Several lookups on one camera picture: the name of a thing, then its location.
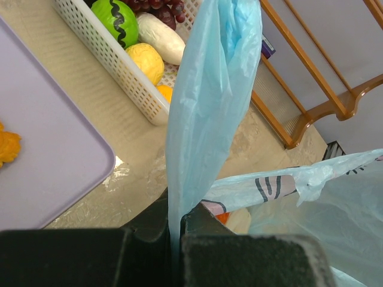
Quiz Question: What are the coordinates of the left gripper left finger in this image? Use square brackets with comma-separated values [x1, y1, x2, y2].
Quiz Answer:
[1, 191, 172, 286]

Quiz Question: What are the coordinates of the yellow lemon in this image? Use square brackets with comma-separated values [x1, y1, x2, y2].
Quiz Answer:
[125, 43, 165, 86]

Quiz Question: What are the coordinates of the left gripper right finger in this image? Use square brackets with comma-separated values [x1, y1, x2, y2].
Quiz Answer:
[180, 204, 336, 286]

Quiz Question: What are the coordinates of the white plastic basket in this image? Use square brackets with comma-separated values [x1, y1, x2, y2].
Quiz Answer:
[53, 1, 201, 126]

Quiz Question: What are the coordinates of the small orange pumpkin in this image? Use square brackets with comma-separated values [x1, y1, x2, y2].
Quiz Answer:
[215, 212, 230, 225]

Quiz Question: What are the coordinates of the green apple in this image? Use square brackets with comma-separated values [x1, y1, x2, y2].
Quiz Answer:
[91, 0, 139, 49]

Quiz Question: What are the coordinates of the blue plastic bag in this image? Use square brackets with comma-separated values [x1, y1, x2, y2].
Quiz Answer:
[166, 1, 382, 286]

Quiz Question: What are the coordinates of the lavender cutting board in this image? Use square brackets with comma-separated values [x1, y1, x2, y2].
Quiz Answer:
[1, 22, 115, 230]

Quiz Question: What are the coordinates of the small orange fruit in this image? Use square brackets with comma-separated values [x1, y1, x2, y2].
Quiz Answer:
[156, 85, 173, 103]

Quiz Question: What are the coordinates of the wooden rack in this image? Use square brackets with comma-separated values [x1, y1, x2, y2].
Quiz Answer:
[256, 1, 382, 153]

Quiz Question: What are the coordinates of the white daikon radish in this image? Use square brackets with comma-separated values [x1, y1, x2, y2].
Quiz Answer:
[136, 13, 186, 66]

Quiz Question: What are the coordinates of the purple grape bunch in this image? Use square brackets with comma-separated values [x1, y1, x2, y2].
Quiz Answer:
[123, 0, 186, 30]

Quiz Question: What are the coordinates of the orange sweet potato right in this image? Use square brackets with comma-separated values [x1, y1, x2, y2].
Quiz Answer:
[0, 123, 22, 167]

